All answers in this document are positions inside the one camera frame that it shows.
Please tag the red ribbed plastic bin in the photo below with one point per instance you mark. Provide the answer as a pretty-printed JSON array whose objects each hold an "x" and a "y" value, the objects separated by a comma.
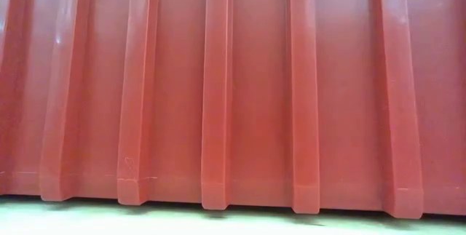
[{"x": 255, "y": 93}]

